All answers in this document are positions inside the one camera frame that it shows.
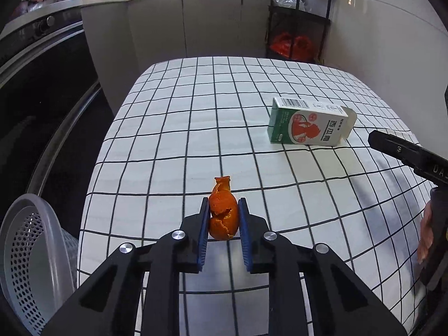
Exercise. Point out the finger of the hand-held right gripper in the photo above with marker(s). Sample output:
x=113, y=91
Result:
x=392, y=143

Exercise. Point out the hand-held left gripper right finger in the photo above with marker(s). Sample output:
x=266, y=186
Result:
x=245, y=238

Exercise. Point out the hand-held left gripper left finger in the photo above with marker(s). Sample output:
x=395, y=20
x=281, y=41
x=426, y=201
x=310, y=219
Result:
x=202, y=238

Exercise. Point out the orange peel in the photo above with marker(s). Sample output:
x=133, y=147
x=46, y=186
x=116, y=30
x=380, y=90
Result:
x=222, y=203

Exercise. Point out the white and green carton box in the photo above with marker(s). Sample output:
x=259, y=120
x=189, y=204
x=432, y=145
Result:
x=308, y=126

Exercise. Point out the grey perforated plastic basket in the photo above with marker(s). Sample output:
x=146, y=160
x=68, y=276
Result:
x=35, y=252

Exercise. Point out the person's right hand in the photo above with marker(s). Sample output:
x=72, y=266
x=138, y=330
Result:
x=426, y=234

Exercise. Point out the white checked tablecloth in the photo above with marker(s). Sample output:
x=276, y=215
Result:
x=210, y=129

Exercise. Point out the red plastic bag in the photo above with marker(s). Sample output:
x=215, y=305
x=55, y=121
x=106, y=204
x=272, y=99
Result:
x=297, y=45

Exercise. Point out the black metal shelf rack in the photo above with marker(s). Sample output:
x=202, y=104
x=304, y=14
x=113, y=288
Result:
x=301, y=16

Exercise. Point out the grey kitchen counter cabinet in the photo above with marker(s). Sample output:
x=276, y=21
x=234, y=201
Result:
x=175, y=24

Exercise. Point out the black built-in oven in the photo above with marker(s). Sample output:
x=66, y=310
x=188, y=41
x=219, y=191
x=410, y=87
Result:
x=35, y=94

